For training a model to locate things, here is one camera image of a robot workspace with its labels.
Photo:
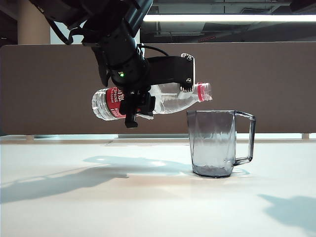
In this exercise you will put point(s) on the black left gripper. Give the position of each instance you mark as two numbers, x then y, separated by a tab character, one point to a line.
130	74

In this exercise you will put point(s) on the red-label clear water bottle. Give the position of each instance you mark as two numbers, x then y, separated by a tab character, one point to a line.
170	103

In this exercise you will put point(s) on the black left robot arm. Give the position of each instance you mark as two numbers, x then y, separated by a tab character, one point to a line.
108	24

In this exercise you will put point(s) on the clear grey plastic mug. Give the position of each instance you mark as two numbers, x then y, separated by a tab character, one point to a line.
212	143

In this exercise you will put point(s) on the brown desk partition panel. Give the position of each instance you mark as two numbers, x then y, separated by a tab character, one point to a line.
247	86

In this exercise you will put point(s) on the white ceiling light strip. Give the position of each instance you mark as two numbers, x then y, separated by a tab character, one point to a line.
222	18

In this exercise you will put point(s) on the beige pillar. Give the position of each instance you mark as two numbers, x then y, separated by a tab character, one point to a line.
32	24

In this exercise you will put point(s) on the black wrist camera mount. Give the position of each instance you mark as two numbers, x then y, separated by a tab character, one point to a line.
168	69

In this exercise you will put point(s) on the white partition foot bracket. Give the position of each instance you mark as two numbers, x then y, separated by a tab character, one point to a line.
29	137
305	136

